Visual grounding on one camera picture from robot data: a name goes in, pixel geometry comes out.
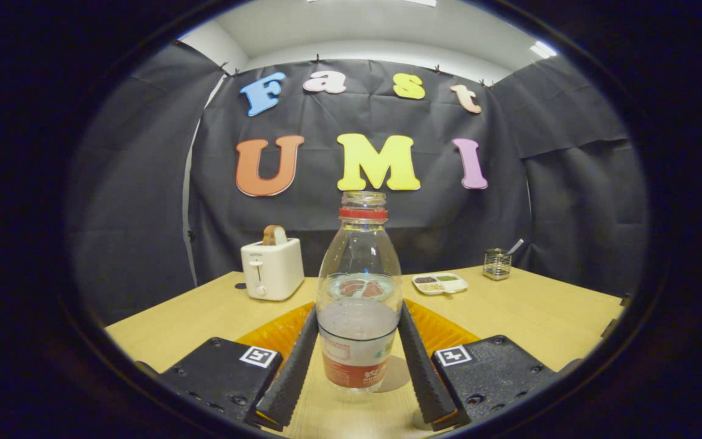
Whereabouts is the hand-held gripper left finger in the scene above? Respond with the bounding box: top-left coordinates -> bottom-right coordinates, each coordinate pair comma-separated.
156,303 -> 319,432

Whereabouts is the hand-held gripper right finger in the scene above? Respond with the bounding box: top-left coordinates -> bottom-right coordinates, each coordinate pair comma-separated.
397,299 -> 562,432

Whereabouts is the clear plastic juice bottle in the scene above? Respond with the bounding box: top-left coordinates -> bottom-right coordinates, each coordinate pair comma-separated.
316,191 -> 403,392

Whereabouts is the white divided snack dish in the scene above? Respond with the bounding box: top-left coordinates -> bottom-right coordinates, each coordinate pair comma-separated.
412,273 -> 469,296

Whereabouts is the white toaster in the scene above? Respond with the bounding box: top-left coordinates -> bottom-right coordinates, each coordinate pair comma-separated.
241,238 -> 305,302

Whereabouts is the wooden table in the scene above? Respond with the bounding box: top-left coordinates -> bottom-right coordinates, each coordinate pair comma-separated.
105,265 -> 626,439

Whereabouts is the clear glass utensil holder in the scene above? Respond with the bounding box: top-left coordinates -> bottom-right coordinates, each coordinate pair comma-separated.
483,248 -> 512,281

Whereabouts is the black backdrop cloth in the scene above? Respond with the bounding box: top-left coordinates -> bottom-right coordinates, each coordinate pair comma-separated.
68,40 -> 647,324

